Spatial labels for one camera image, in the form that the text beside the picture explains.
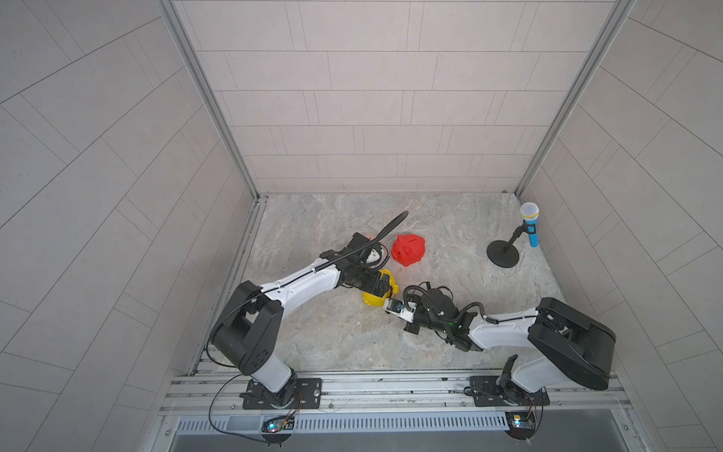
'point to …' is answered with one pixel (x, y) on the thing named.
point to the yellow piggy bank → (377, 300)
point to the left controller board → (278, 429)
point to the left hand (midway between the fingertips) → (380, 281)
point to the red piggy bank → (408, 249)
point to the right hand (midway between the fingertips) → (391, 306)
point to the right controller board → (520, 425)
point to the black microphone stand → (503, 253)
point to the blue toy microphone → (530, 213)
